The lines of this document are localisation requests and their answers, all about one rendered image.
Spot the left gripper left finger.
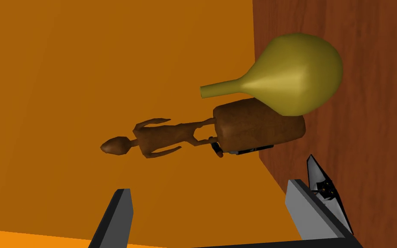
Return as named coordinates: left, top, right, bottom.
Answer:
left=88, top=188, right=134, bottom=248

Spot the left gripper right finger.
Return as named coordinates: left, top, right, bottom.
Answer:
left=285, top=179, right=354, bottom=241

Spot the black and white pointed object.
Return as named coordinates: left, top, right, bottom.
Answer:
left=306, top=154, right=354, bottom=236

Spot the brown wooden figure statue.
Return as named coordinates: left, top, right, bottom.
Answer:
left=100, top=98, right=307, bottom=159

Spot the small black and red stick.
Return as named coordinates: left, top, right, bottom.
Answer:
left=210, top=136, right=224, bottom=159

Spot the brown wooden table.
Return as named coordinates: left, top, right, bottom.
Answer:
left=252, top=0, right=397, bottom=248

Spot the yellow round long-necked vase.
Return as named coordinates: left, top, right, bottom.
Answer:
left=200, top=32, right=344, bottom=117

